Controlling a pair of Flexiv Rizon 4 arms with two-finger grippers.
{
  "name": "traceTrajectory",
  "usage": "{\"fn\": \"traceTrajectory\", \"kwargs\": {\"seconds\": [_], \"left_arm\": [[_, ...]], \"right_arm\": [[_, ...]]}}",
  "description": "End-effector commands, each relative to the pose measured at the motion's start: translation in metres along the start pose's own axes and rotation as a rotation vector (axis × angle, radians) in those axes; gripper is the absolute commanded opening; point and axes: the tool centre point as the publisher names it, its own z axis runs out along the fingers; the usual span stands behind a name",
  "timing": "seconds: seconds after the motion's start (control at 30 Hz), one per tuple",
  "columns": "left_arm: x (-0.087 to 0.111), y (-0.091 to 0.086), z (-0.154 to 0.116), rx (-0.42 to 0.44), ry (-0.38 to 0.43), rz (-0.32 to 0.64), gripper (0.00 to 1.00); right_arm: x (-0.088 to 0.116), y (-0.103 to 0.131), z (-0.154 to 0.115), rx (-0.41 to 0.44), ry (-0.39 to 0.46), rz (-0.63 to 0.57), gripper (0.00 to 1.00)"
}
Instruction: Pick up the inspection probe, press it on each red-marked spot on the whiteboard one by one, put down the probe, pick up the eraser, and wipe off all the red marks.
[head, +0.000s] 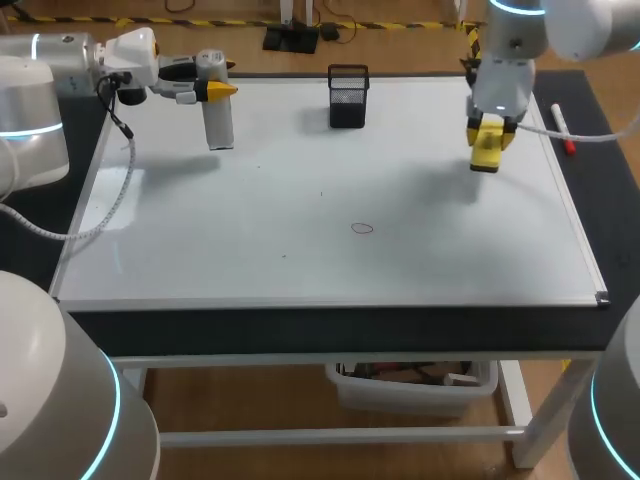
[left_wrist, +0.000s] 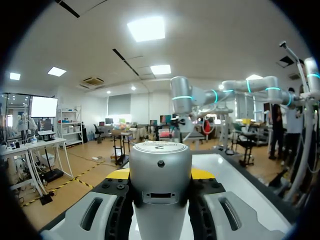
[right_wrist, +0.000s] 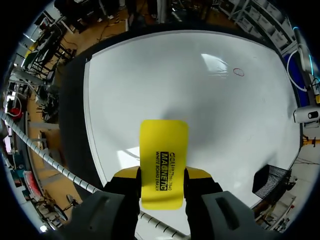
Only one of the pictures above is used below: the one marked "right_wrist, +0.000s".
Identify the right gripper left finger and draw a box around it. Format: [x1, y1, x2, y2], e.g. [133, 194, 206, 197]
[60, 166, 141, 240]

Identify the large whiteboard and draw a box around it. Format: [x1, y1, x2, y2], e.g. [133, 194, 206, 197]
[82, 31, 302, 240]

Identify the yellow whiteboard eraser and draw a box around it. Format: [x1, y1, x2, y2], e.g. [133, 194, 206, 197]
[138, 119, 190, 210]

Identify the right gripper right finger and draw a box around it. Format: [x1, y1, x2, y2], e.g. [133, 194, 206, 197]
[183, 166, 272, 240]

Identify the black mesh cup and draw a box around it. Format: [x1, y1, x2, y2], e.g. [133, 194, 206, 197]
[251, 163, 293, 201]

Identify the white cable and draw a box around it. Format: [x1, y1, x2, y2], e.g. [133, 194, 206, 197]
[0, 109, 189, 240]
[286, 51, 309, 92]

